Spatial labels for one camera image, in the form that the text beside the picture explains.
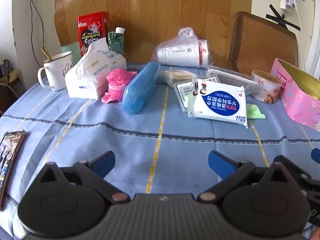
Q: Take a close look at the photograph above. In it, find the white food can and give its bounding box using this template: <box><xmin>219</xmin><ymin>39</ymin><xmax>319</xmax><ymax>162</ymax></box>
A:
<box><xmin>251</xmin><ymin>69</ymin><xmax>283</xmax><ymax>104</ymax></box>

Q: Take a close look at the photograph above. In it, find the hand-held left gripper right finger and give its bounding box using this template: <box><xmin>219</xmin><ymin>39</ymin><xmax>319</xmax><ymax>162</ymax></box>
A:
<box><xmin>199</xmin><ymin>150</ymin><xmax>298</xmax><ymax>204</ymax></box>

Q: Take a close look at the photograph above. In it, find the pink tin box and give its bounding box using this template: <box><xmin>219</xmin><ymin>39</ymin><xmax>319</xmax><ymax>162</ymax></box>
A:
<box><xmin>271</xmin><ymin>58</ymin><xmax>320</xmax><ymax>132</ymax></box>

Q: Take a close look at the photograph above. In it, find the white enamel mug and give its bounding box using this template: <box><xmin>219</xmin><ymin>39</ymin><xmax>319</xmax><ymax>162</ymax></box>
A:
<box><xmin>37</xmin><ymin>51</ymin><xmax>74</xmax><ymax>91</ymax></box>

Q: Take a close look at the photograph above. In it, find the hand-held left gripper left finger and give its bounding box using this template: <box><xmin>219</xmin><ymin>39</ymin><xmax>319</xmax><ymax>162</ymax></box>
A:
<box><xmin>32</xmin><ymin>151</ymin><xmax>131</xmax><ymax>204</ymax></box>

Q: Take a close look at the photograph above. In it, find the white wet wipes pack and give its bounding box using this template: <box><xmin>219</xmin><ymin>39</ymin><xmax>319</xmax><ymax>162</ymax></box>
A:
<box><xmin>187</xmin><ymin>78</ymin><xmax>248</xmax><ymax>129</ymax></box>

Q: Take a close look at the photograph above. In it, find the yellow topped stand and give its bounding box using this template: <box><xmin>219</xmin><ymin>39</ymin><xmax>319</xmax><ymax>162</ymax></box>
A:
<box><xmin>0</xmin><ymin>69</ymin><xmax>21</xmax><ymax>115</ymax></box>

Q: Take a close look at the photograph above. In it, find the blue checked tablecloth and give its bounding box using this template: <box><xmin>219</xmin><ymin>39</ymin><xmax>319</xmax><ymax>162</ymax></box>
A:
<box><xmin>0</xmin><ymin>61</ymin><xmax>320</xmax><ymax>240</ymax></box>

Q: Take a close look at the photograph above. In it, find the gold spoon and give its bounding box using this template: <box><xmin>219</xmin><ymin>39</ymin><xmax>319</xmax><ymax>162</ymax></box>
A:
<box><xmin>41</xmin><ymin>47</ymin><xmax>53</xmax><ymax>62</ymax></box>

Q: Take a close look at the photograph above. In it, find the red printed tin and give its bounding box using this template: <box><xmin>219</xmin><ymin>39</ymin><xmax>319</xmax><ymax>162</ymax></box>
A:
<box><xmin>77</xmin><ymin>11</ymin><xmax>110</xmax><ymax>58</ymax></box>

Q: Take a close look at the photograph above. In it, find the pink knitted cloth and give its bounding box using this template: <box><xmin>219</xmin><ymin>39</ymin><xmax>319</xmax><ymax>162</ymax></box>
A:
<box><xmin>101</xmin><ymin>68</ymin><xmax>138</xmax><ymax>105</ymax></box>

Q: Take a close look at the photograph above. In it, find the blue soft case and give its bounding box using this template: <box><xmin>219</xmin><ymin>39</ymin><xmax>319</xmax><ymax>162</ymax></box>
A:
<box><xmin>122</xmin><ymin>62</ymin><xmax>161</xmax><ymax>115</ymax></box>

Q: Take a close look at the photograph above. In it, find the black power adapter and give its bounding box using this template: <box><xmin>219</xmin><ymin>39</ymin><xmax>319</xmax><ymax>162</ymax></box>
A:
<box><xmin>0</xmin><ymin>59</ymin><xmax>10</xmax><ymax>77</ymax></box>

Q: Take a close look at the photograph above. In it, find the white tissue pack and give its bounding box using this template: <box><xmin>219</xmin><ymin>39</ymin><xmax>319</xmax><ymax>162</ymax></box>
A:
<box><xmin>65</xmin><ymin>37</ymin><xmax>127</xmax><ymax>99</ymax></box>

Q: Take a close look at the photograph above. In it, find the bagged paper cup stack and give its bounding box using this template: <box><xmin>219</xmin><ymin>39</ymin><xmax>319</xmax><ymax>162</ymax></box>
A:
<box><xmin>151</xmin><ymin>27</ymin><xmax>213</xmax><ymax>68</ymax></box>

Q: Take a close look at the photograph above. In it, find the smartphone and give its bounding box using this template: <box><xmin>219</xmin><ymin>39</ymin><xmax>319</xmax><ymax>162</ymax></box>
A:
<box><xmin>0</xmin><ymin>129</ymin><xmax>27</xmax><ymax>211</ymax></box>

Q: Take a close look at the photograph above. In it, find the black tape cross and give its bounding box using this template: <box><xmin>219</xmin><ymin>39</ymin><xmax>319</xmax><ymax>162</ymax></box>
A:
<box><xmin>265</xmin><ymin>4</ymin><xmax>301</xmax><ymax>32</ymax></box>

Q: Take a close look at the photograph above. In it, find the green drink carton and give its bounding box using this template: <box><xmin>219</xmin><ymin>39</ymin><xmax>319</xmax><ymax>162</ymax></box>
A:
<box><xmin>107</xmin><ymin>27</ymin><xmax>125</xmax><ymax>55</ymax></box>

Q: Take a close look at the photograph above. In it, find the clear plastic box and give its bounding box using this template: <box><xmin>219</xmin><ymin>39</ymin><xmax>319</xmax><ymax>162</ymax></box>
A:
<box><xmin>174</xmin><ymin>80</ymin><xmax>198</xmax><ymax>112</ymax></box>

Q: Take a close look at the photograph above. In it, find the black wall cable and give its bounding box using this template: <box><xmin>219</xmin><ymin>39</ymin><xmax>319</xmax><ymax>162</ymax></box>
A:
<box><xmin>26</xmin><ymin>0</ymin><xmax>50</xmax><ymax>63</ymax></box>

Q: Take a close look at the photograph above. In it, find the wood grain board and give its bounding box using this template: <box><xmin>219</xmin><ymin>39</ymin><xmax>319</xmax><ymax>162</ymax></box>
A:
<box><xmin>52</xmin><ymin>0</ymin><xmax>255</xmax><ymax>64</ymax></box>

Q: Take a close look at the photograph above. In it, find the woven chair back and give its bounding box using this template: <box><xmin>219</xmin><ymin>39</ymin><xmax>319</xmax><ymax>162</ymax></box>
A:
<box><xmin>229</xmin><ymin>12</ymin><xmax>299</xmax><ymax>77</ymax></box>

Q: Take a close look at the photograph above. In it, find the light green cloth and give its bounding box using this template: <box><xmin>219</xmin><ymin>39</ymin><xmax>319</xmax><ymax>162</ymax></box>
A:
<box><xmin>246</xmin><ymin>103</ymin><xmax>266</xmax><ymax>119</ymax></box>

